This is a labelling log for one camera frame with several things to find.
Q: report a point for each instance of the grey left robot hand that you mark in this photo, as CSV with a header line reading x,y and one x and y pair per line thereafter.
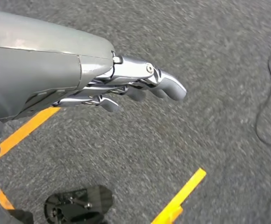
x,y
44,71

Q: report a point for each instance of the black robot foot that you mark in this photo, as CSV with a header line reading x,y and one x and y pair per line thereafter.
x,y
79,205

